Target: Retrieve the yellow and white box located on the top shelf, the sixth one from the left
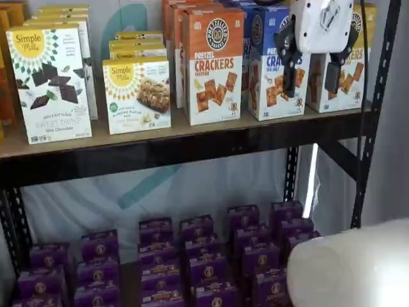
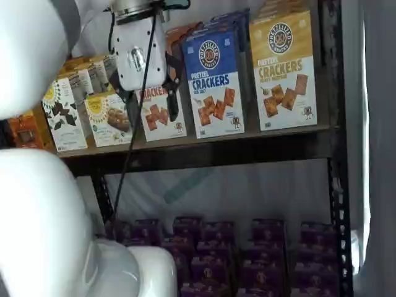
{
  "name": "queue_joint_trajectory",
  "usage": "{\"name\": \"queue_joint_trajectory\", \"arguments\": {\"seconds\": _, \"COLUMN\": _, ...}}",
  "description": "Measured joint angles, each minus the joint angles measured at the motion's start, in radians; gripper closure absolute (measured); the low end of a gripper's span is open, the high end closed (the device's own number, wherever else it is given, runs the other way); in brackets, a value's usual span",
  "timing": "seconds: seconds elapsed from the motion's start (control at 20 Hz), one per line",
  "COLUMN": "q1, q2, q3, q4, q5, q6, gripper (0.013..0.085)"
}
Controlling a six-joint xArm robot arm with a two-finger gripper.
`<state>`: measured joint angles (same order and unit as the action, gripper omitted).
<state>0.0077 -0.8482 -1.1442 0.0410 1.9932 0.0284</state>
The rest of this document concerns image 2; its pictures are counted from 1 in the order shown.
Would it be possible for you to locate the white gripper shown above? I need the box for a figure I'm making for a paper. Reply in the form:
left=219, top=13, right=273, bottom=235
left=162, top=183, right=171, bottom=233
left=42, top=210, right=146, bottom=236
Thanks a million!
left=108, top=15, right=184, bottom=123

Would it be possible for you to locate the yellow honey mustard crackers box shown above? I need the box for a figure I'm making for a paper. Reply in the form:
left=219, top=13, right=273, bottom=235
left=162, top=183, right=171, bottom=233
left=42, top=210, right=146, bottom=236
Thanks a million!
left=249, top=10, right=319, bottom=132

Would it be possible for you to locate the orange cheddar crackers box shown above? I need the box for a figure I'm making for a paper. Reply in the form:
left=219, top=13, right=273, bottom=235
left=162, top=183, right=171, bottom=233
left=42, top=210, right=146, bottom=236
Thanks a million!
left=133, top=43, right=188, bottom=142
left=165, top=33, right=186, bottom=53
left=165, top=25, right=192, bottom=35

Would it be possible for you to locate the Simple Mills almond bars box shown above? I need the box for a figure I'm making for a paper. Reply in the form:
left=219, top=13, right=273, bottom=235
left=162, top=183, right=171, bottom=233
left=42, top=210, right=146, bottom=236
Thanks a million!
left=84, top=91, right=134, bottom=148

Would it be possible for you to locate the blue sea salt crackers box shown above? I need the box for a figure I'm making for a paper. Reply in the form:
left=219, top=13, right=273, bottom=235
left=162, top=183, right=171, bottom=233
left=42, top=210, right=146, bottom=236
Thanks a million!
left=187, top=15, right=251, bottom=56
left=181, top=24, right=249, bottom=139
left=210, top=7, right=251, bottom=22

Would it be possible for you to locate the black metal shelf rack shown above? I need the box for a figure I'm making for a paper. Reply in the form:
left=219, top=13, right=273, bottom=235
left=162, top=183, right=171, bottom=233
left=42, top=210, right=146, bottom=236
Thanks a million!
left=58, top=0, right=355, bottom=297

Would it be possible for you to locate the orange snack box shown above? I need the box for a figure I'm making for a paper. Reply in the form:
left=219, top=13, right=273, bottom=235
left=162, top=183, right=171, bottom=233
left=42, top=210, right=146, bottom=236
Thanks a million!
left=7, top=105, right=58, bottom=153

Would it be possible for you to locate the purple snack box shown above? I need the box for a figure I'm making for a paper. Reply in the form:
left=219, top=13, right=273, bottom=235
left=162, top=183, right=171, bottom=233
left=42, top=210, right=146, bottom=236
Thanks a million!
left=180, top=282, right=230, bottom=297
left=202, top=221, right=235, bottom=244
left=293, top=262, right=341, bottom=291
left=160, top=236, right=196, bottom=257
left=190, top=255, right=231, bottom=285
left=173, top=216, right=202, bottom=239
left=251, top=218, right=286, bottom=247
left=168, top=254, right=192, bottom=284
left=296, top=246, right=340, bottom=267
left=241, top=259, right=288, bottom=290
left=236, top=286, right=289, bottom=297
left=134, top=218, right=162, bottom=247
left=246, top=243, right=287, bottom=264
left=196, top=240, right=233, bottom=259
left=290, top=287, right=341, bottom=297
left=300, top=221, right=337, bottom=248

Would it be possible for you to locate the white backdrop sheet teal print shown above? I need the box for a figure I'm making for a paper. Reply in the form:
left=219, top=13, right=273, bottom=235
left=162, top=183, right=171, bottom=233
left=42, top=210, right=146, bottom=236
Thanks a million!
left=66, top=0, right=334, bottom=239

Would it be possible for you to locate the grey white curtain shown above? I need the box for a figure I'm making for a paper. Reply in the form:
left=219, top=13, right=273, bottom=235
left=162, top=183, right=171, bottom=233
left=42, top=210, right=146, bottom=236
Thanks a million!
left=342, top=0, right=396, bottom=297

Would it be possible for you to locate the black cable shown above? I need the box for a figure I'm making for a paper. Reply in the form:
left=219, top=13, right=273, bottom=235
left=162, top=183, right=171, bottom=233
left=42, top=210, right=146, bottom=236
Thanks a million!
left=107, top=17, right=162, bottom=242

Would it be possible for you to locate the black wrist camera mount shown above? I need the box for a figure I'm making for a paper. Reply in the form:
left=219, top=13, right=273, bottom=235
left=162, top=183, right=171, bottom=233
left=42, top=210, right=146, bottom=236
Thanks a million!
left=154, top=0, right=191, bottom=22

